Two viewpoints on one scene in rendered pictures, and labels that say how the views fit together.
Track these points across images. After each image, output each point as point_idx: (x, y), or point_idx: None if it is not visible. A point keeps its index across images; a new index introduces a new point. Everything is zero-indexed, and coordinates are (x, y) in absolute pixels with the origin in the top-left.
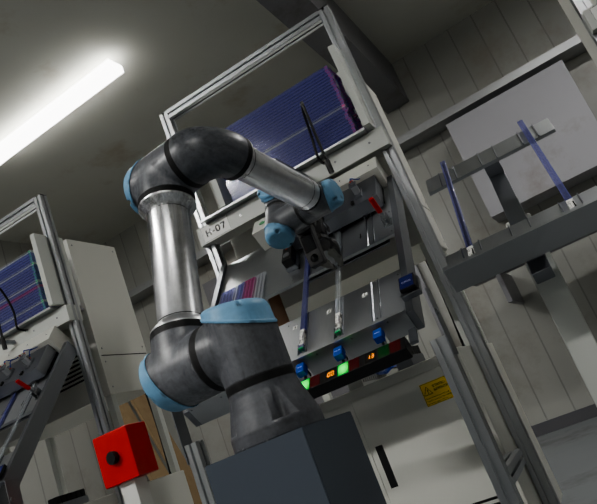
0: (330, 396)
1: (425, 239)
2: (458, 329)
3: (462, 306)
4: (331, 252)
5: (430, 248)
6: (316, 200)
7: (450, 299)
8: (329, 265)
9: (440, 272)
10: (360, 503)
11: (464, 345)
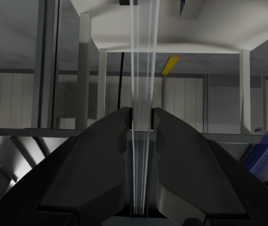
0: (242, 60)
1: (43, 126)
2: (87, 33)
3: (41, 23)
4: (90, 179)
5: (43, 111)
6: None
7: (51, 37)
8: (164, 123)
9: (46, 75)
10: None
11: (121, 61)
